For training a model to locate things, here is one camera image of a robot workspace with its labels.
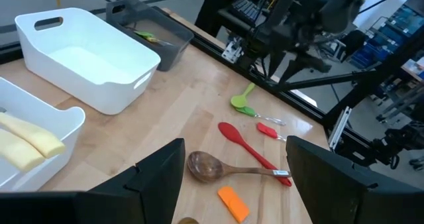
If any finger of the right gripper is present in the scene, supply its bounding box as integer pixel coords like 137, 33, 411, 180
279, 56, 309, 85
267, 50, 287, 78

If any red spatula clear handle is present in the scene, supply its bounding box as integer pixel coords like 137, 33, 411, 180
256, 121, 287, 142

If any white plastic bin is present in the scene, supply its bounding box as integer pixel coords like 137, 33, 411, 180
14, 7, 162, 116
0, 77, 87, 193

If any yellow-handled table knife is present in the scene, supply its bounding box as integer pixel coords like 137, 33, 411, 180
0, 111, 67, 160
0, 128, 46, 173

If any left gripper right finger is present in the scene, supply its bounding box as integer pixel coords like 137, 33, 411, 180
286, 135, 424, 224

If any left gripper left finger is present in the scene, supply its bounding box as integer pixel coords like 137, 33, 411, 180
0, 137, 186, 224

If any dark wooden spoon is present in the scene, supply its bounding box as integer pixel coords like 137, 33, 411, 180
186, 150, 293, 184

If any green silicone spoon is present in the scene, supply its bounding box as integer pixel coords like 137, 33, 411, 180
230, 82, 256, 109

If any grey plastic bin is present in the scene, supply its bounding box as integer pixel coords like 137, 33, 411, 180
105, 0, 195, 72

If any white frame bracket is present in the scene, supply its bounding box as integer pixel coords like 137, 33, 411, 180
327, 105, 353, 150

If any red silicone spoon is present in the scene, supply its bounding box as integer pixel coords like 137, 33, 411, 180
217, 121, 293, 188

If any orange spatula clear handle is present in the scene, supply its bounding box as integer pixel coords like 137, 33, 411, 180
217, 185, 251, 224

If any black aluminium table frame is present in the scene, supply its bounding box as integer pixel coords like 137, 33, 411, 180
152, 5, 424, 158

